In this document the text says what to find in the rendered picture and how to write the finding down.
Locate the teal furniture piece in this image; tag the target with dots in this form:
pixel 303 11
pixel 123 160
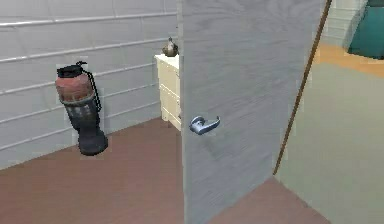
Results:
pixel 368 31

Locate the cream chest of drawers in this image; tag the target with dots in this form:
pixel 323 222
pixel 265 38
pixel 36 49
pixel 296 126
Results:
pixel 170 90

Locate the red and black canister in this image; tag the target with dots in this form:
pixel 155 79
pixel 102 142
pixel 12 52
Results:
pixel 79 100

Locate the grey room door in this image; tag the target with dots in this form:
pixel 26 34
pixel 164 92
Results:
pixel 240 110

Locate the small bronze kettle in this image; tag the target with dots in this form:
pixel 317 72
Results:
pixel 170 48

